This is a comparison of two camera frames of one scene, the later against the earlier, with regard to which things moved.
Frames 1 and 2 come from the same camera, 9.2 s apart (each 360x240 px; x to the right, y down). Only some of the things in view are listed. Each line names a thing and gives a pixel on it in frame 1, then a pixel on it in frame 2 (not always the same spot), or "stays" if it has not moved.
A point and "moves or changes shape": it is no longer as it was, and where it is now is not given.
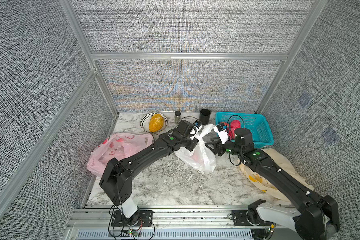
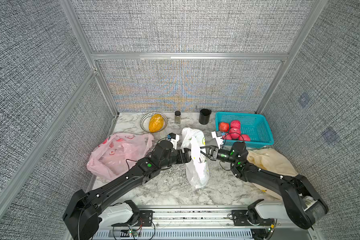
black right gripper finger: [211, 145] -> [209, 150]
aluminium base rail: [170, 222] stays
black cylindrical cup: [204, 116] stays
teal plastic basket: [258, 124] stays
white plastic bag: [200, 157] moves or changes shape
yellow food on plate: [156, 123] stays
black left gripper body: [191, 144] -> [180, 159]
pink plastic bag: [115, 146] stays
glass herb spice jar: [177, 117] stays
